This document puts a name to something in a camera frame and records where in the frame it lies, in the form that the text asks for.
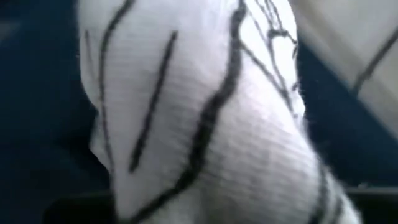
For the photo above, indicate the white garment with line pattern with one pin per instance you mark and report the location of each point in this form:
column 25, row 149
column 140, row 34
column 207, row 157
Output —
column 217, row 124

